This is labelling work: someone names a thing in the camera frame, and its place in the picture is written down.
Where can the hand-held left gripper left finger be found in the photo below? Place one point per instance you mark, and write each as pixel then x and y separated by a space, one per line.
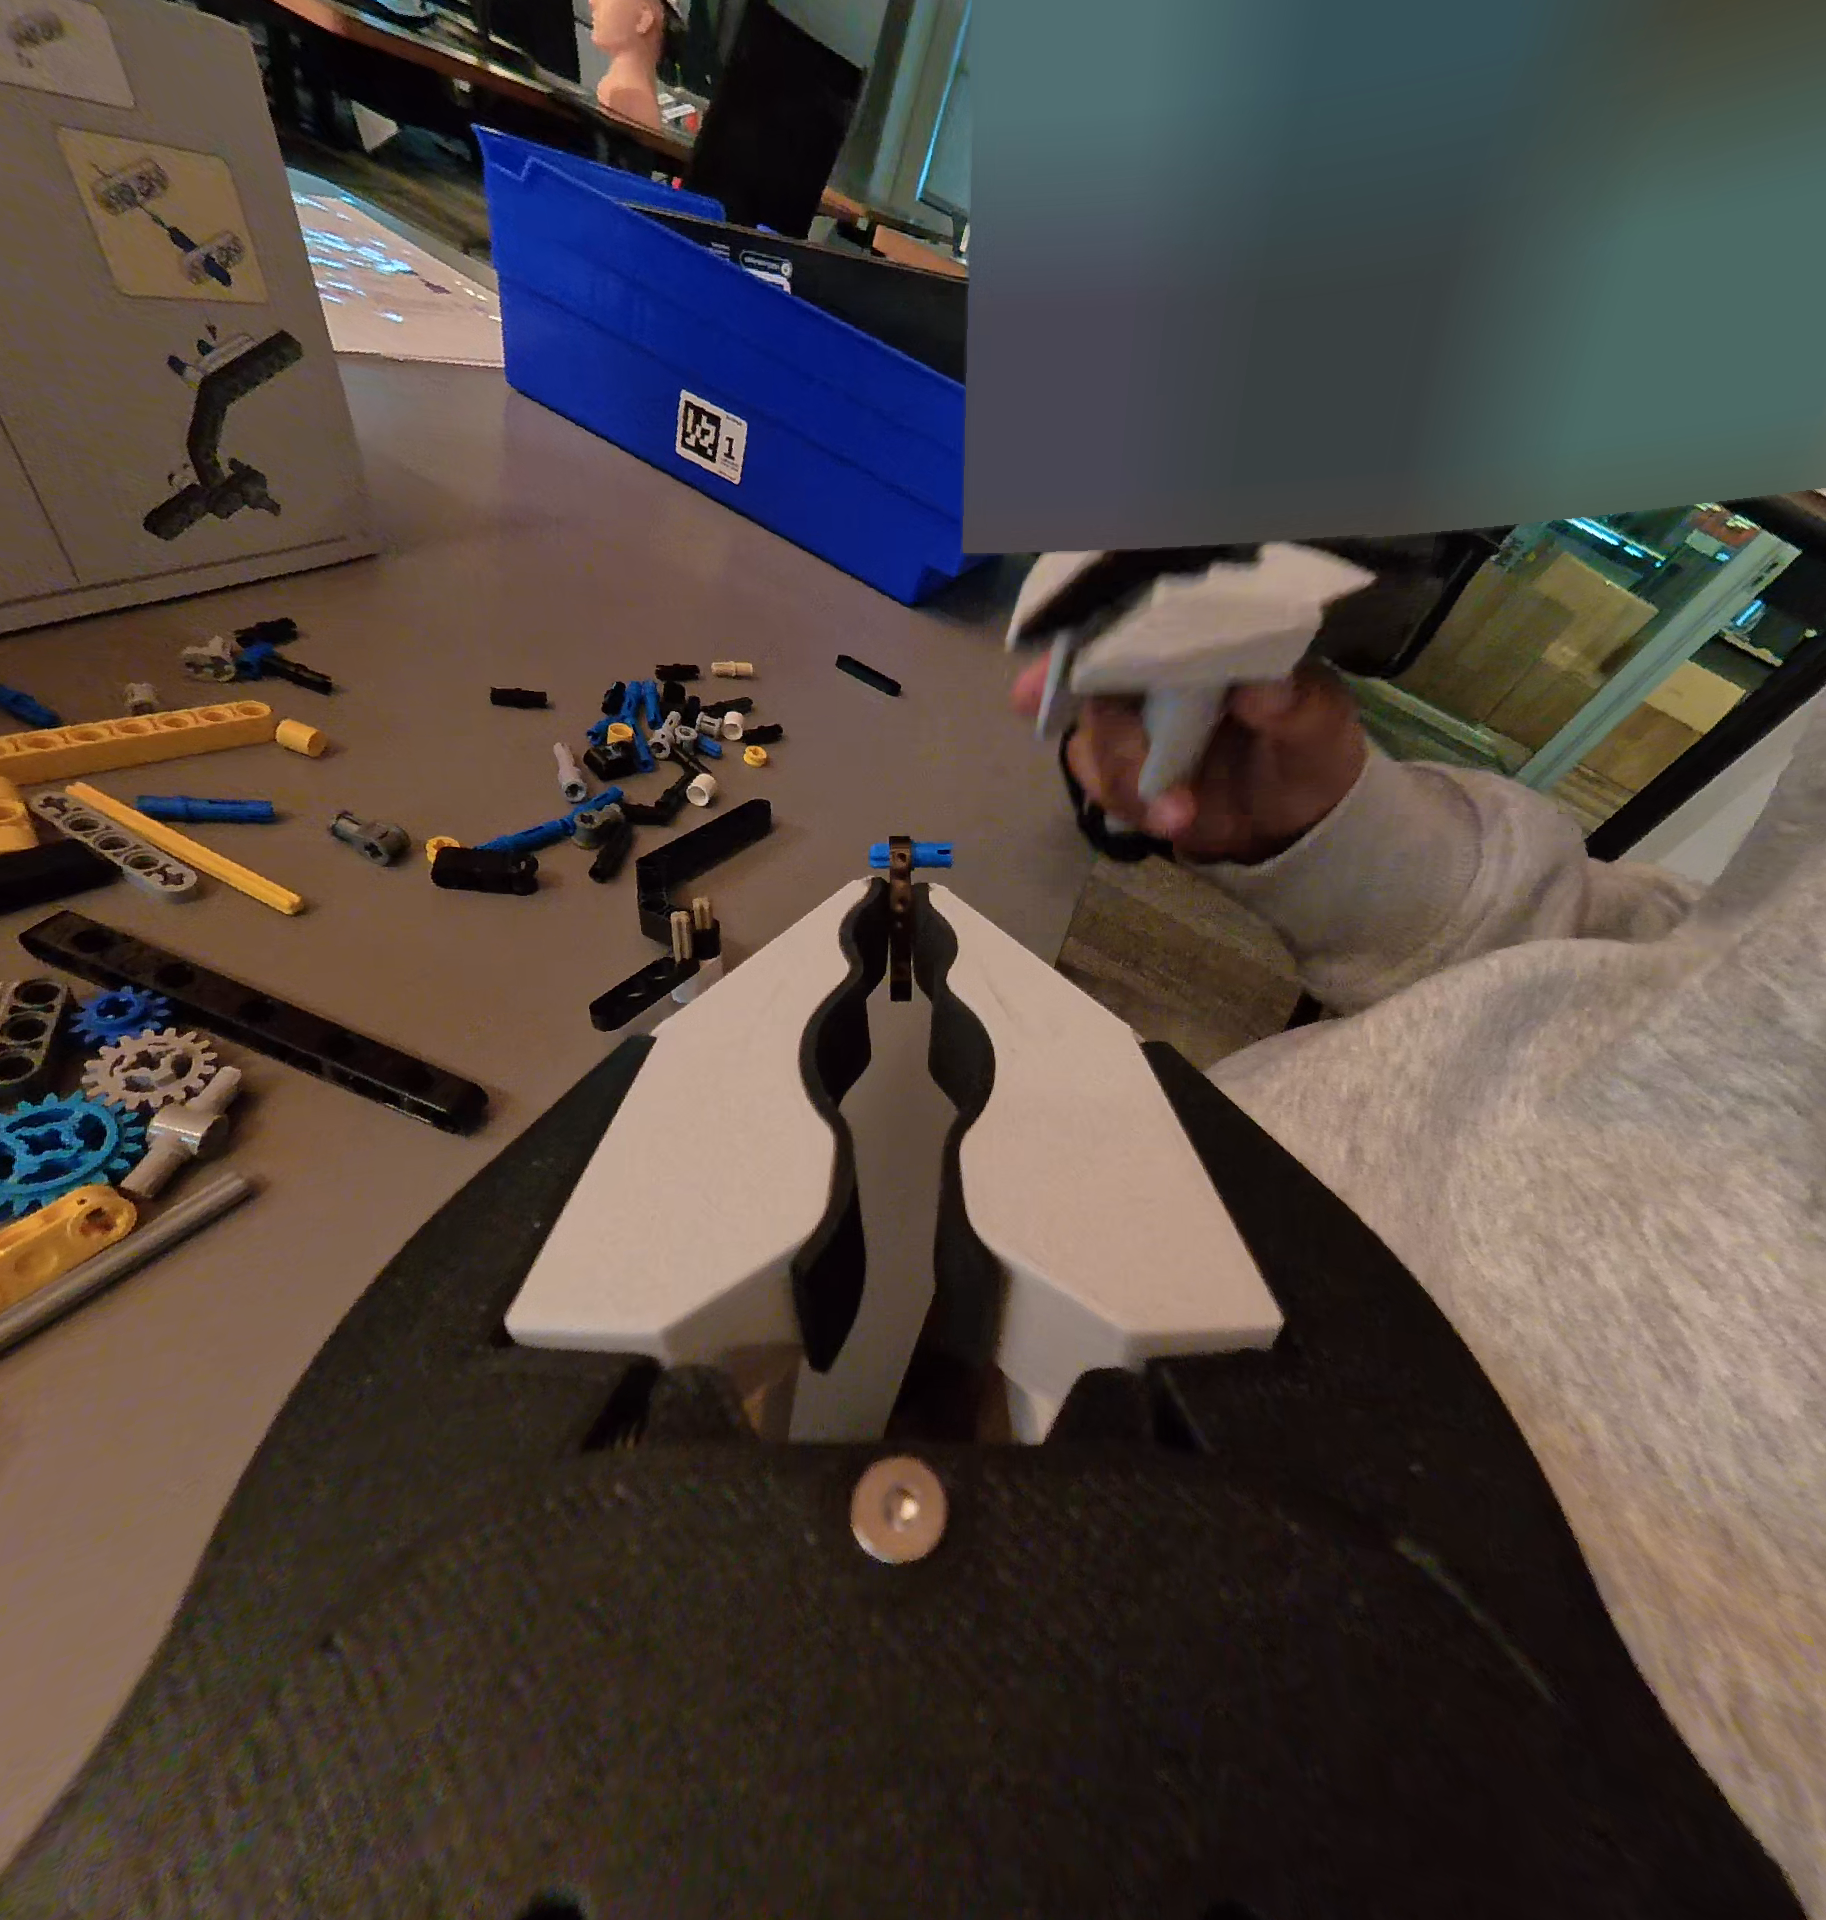
pixel 689 1186

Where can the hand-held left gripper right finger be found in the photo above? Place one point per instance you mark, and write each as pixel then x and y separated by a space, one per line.
pixel 1093 1200

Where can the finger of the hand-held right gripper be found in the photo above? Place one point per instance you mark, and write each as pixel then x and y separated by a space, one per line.
pixel 1228 630
pixel 1035 601

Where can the small black piece blue pin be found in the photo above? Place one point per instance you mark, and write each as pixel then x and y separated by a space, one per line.
pixel 901 931

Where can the person's right forearm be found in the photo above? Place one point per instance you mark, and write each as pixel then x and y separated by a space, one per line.
pixel 1453 878

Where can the white lego pin piece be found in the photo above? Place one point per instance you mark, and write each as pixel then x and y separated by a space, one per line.
pixel 696 946

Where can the black bent lego beam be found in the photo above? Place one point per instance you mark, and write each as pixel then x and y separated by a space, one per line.
pixel 696 856

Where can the black lego connector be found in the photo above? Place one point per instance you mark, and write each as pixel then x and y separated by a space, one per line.
pixel 485 871

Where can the pile of small lego pins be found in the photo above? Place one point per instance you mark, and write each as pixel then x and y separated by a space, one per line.
pixel 658 743

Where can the long black lego beam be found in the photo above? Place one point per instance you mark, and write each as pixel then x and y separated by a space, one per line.
pixel 253 1021

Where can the dark grey lego connector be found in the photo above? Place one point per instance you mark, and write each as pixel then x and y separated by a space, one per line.
pixel 370 839

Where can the light grey lego connector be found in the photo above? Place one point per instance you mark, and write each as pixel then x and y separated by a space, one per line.
pixel 186 1131

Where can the grey lego gear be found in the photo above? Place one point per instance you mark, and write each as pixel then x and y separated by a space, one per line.
pixel 148 1067

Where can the small blue lego gear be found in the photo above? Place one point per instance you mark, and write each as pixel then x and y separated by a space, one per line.
pixel 121 1017

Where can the long grey lego axle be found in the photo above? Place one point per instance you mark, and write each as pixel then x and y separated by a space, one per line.
pixel 103 1276

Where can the yellow lego bush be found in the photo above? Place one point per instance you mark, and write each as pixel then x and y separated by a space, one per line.
pixel 300 737

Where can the yellow lego axle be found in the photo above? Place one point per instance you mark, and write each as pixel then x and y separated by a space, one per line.
pixel 193 851

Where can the blue lego axle pin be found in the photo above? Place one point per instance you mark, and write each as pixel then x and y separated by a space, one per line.
pixel 205 808

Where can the large blue lego gear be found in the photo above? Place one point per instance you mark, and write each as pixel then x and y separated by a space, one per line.
pixel 44 1152

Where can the short yellow lego beam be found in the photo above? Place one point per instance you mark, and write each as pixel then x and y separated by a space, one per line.
pixel 44 1256

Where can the thin grey lego beam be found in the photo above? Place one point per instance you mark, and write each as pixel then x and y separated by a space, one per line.
pixel 119 844

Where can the grey blue black lego assembly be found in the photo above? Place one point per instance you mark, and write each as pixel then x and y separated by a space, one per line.
pixel 253 656

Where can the long yellow lego beam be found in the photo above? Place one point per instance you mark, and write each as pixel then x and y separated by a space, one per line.
pixel 119 737

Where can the wide black lego piece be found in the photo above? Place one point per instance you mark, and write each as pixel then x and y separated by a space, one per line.
pixel 28 882

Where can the lego instruction booklet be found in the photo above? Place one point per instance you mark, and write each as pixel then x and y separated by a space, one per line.
pixel 119 376

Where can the person's right hand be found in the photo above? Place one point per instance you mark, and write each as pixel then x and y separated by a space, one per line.
pixel 1281 765

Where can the wood grain board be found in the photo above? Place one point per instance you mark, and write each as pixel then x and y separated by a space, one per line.
pixel 1175 961

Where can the blue plastic bin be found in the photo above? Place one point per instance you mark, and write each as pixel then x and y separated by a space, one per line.
pixel 734 391

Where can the person's grey sweater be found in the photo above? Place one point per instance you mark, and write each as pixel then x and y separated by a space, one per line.
pixel 1679 1276

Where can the mannequin head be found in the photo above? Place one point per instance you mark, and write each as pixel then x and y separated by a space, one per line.
pixel 630 53

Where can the black metal frame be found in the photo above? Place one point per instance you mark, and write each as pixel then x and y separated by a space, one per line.
pixel 1709 675

